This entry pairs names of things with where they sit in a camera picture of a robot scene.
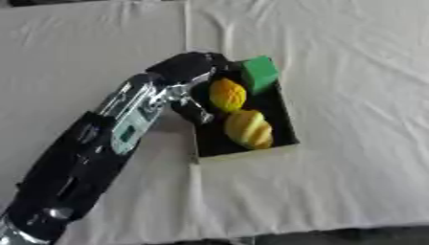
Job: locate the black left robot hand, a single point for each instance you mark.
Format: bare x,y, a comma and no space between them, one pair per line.
187,68

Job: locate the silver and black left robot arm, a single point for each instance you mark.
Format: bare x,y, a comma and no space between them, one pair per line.
84,153

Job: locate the open box with black inside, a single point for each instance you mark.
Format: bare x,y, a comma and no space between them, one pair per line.
273,108

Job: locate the orange toy fruit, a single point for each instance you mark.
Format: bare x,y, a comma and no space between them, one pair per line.
227,94

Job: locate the green cube block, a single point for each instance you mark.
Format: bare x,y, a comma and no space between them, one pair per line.
260,72

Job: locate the yellow striped toy fruit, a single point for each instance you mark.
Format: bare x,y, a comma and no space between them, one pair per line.
249,129

